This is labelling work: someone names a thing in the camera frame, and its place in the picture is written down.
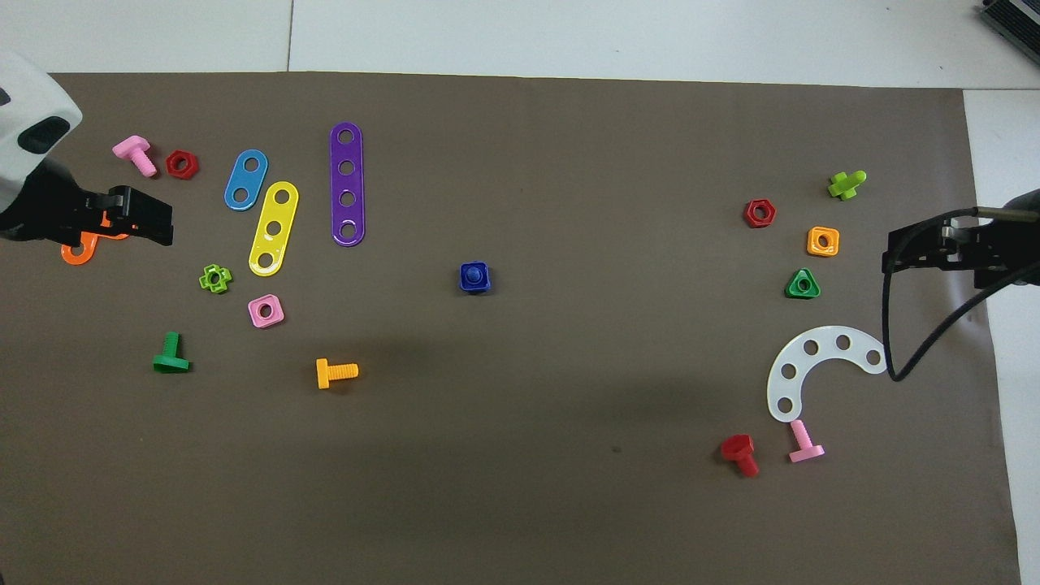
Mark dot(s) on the lime cross-head plastic bolt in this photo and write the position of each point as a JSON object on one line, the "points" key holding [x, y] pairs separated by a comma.
{"points": [[845, 186]]}

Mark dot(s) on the grey ribbed device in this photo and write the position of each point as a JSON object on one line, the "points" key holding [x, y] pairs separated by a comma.
{"points": [[1014, 18]]}

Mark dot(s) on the brown table mat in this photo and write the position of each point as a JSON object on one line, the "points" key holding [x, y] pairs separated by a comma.
{"points": [[520, 455]]}

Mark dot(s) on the orange square plastic nut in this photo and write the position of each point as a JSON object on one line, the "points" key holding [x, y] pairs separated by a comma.
{"points": [[812, 248]]}

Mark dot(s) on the white curved five-hole plate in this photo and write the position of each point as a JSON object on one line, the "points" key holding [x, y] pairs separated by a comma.
{"points": [[826, 341]]}

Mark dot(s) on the blue two-hole plastic strip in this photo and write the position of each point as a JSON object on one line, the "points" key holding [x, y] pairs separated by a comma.
{"points": [[245, 179]]}

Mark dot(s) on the red hexagonal-head plastic bolt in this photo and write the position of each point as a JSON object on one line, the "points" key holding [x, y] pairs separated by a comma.
{"points": [[738, 448]]}

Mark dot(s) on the pink square plastic nut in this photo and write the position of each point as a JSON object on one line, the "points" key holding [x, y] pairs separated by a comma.
{"points": [[256, 318]]}

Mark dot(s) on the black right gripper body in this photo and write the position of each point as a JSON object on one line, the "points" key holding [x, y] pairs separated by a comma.
{"points": [[1011, 244]]}

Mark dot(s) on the purple four-hole plastic strip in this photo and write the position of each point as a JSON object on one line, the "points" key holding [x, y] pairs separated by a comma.
{"points": [[347, 183]]}

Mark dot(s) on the orange plastic bolt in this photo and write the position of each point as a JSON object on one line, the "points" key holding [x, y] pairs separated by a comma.
{"points": [[333, 373]]}

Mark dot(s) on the blue square plastic nut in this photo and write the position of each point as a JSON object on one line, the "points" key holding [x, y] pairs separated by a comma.
{"points": [[465, 286]]}

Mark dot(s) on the yellow three-hole plastic strip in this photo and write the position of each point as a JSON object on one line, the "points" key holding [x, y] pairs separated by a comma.
{"points": [[278, 213]]}

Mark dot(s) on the green plastic bolt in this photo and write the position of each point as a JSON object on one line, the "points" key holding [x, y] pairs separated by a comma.
{"points": [[171, 357]]}

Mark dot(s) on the pink plastic bolt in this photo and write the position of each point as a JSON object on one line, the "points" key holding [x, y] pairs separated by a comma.
{"points": [[132, 149], [804, 445]]}

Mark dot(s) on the red hexagonal plastic nut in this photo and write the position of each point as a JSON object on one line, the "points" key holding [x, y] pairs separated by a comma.
{"points": [[172, 166], [749, 215]]}

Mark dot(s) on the green triangular plastic nut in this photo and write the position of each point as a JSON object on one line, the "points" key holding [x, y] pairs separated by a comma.
{"points": [[792, 291]]}

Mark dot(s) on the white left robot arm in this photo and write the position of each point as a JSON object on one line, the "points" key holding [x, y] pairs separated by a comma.
{"points": [[24, 97]]}

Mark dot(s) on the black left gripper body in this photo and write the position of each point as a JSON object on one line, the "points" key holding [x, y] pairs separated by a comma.
{"points": [[57, 213]]}

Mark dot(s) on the green cross-shaped plastic nut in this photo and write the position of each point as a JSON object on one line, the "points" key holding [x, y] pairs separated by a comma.
{"points": [[204, 280]]}

